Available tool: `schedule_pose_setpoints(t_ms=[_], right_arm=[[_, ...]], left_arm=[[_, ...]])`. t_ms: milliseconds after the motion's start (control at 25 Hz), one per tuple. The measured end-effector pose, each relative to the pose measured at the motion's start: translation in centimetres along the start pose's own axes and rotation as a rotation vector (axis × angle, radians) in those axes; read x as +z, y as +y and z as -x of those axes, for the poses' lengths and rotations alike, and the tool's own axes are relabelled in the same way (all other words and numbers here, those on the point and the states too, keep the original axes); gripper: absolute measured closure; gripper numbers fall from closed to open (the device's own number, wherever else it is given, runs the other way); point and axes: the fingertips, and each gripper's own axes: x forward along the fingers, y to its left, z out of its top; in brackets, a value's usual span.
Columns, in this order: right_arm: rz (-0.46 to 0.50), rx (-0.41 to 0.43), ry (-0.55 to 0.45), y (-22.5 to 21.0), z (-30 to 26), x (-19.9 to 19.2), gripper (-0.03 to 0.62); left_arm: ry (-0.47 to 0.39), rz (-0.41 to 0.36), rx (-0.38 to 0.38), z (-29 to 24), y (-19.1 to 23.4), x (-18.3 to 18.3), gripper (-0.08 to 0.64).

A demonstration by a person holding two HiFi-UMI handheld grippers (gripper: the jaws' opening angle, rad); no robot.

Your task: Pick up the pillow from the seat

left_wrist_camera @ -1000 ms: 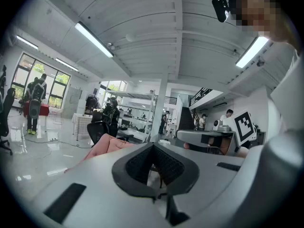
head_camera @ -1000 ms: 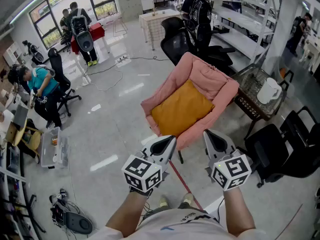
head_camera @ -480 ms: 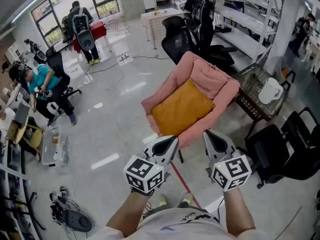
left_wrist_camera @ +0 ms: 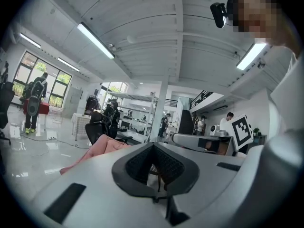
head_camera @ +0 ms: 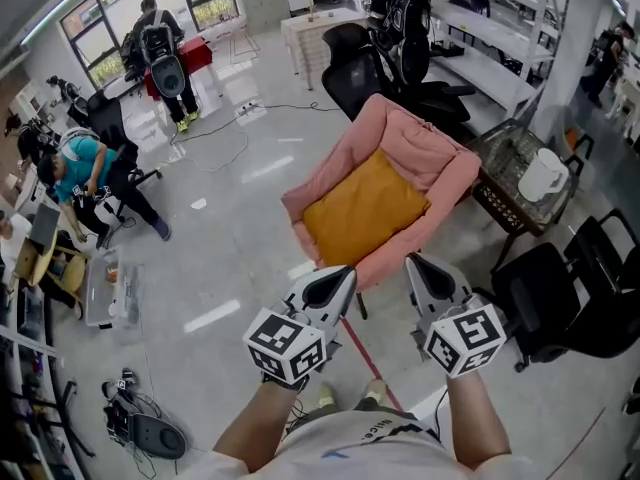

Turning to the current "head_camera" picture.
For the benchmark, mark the person's right shoe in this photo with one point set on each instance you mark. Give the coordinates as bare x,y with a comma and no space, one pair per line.
376,390

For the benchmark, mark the white stacked table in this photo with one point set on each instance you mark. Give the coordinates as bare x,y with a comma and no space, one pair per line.
312,43

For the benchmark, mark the black armchair with wheels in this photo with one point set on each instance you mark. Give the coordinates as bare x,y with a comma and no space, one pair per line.
545,298

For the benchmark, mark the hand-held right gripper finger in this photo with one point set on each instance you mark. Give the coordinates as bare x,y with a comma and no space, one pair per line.
417,288
457,283

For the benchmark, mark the pink cushioned seat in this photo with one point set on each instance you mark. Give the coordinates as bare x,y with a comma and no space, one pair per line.
415,143

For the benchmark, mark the grey laptop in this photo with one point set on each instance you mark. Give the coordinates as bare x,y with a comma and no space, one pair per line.
44,225

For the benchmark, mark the white metal shelf rack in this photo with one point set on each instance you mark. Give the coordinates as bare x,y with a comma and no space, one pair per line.
495,43

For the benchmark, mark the mustard yellow pillow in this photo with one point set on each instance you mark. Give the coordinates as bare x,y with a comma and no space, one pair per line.
362,208

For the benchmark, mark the wooden chair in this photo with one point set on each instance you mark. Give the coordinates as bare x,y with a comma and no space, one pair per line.
70,273

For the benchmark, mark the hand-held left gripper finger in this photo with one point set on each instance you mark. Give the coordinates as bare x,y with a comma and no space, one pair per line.
320,275
347,295

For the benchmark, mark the person's right forearm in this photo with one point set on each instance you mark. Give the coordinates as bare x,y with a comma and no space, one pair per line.
477,423

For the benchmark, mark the white jug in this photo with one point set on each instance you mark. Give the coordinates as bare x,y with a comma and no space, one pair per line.
540,175

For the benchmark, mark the black grey backpack device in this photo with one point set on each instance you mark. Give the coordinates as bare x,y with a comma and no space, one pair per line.
150,430

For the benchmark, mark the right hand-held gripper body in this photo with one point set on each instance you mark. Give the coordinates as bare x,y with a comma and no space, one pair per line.
465,338

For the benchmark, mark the person's shoe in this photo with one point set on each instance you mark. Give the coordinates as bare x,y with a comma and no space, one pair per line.
376,390
326,395

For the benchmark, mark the person's white t-shirt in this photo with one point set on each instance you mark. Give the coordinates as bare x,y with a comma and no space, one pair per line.
365,450

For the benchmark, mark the white orange chair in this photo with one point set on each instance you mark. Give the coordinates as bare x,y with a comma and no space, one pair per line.
575,140

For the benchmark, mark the red cloth covered table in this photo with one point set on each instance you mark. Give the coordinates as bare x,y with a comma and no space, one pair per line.
197,53

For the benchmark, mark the person's left forearm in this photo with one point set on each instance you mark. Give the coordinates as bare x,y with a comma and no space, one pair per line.
260,428

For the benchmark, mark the person's left shoe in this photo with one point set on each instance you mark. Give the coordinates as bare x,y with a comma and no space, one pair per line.
326,395

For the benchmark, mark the wicker side table glass top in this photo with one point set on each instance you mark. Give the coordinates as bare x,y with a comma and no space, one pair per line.
505,168

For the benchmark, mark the clear plastic storage box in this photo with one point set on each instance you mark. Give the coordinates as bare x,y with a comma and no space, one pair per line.
112,293

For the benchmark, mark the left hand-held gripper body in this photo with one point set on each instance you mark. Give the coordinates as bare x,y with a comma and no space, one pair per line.
282,340

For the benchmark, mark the black swivel chair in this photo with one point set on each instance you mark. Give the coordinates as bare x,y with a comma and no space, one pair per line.
112,123

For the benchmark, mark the black mesh office chair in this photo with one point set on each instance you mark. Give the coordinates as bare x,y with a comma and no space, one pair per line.
357,75

